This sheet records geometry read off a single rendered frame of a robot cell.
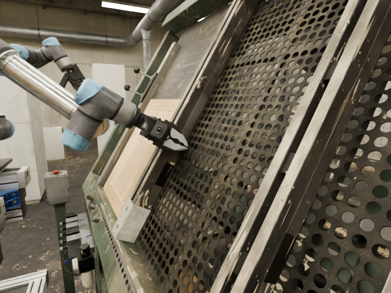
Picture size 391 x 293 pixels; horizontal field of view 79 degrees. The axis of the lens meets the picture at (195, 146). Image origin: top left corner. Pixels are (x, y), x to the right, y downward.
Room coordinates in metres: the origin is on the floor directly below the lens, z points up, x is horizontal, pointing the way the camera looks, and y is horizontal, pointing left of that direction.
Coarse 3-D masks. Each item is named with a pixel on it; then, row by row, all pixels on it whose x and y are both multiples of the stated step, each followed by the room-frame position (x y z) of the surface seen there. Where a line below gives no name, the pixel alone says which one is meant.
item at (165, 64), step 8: (176, 48) 1.51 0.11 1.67; (168, 56) 1.48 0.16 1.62; (168, 64) 1.48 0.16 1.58; (160, 72) 1.46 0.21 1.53; (160, 80) 1.46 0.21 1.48; (152, 88) 1.43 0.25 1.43; (152, 96) 1.43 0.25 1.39; (144, 104) 1.41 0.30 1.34; (128, 128) 1.36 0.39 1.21; (128, 136) 1.36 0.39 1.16; (120, 144) 1.33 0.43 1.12; (120, 152) 1.33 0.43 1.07; (112, 160) 1.31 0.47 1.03; (104, 168) 1.33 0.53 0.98; (112, 168) 1.31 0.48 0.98; (104, 176) 1.28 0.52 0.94; (104, 184) 1.28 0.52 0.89
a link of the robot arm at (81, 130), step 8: (80, 112) 0.63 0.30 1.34; (72, 120) 0.63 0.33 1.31; (80, 120) 0.63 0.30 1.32; (88, 120) 0.63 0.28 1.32; (96, 120) 0.64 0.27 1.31; (64, 128) 0.65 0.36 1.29; (72, 128) 0.63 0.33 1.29; (80, 128) 0.63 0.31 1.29; (88, 128) 0.64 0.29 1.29; (96, 128) 0.65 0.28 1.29; (64, 136) 0.63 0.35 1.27; (72, 136) 0.63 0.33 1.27; (80, 136) 0.63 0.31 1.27; (88, 136) 0.64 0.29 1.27; (96, 136) 0.70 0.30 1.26; (64, 144) 0.63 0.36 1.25; (72, 144) 0.63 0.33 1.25; (80, 144) 0.63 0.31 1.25; (88, 144) 0.66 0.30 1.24
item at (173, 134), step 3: (174, 129) 0.75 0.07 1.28; (171, 132) 0.74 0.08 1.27; (174, 132) 0.75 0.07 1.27; (177, 132) 0.75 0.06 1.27; (171, 135) 0.74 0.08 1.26; (174, 135) 0.75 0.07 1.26; (177, 135) 0.75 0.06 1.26; (180, 135) 0.76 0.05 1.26; (177, 138) 0.75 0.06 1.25; (180, 138) 0.76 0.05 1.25; (183, 138) 0.76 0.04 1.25; (180, 141) 0.76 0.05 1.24; (183, 141) 0.76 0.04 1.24; (186, 141) 0.77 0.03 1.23; (183, 144) 0.77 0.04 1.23; (186, 144) 0.77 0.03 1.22
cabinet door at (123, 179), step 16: (144, 112) 1.34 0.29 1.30; (160, 112) 1.16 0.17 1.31; (128, 144) 1.28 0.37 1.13; (144, 144) 1.10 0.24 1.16; (128, 160) 1.16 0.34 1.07; (144, 160) 1.00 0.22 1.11; (112, 176) 1.21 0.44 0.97; (128, 176) 1.05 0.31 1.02; (112, 192) 1.09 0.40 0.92; (128, 192) 0.95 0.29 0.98
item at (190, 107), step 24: (240, 0) 0.94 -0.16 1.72; (240, 24) 0.94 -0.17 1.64; (216, 48) 0.89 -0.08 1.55; (216, 72) 0.89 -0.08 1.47; (192, 96) 0.84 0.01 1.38; (192, 120) 0.84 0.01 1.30; (168, 168) 0.80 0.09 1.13; (144, 192) 0.75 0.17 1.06; (120, 216) 0.76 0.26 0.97; (144, 216) 0.75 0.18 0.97
